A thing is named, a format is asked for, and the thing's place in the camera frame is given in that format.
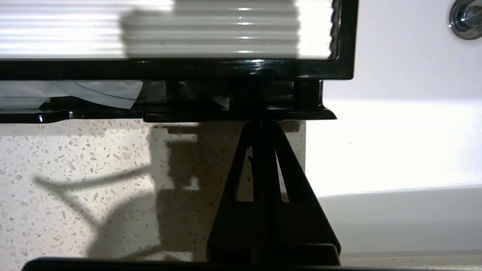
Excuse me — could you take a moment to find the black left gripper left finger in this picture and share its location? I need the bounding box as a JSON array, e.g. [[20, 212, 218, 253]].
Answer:
[[206, 120, 268, 265]]

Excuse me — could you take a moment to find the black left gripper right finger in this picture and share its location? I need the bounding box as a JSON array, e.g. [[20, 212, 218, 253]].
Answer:
[[262, 120, 342, 265]]

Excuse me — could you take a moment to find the black amenity box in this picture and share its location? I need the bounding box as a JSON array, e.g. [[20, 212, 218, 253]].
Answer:
[[0, 0, 359, 81]]

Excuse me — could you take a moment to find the white sink basin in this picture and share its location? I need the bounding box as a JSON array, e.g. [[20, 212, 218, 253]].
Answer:
[[305, 0, 482, 260]]

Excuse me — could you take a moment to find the boxed amenity green label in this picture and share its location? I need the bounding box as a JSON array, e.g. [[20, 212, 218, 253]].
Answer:
[[55, 81, 144, 110]]

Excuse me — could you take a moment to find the chrome sink drain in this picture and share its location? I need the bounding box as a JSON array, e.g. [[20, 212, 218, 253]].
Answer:
[[449, 0, 482, 40]]

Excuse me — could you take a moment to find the white ribbed pad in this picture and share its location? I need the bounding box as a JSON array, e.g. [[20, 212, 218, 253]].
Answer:
[[0, 0, 336, 60]]

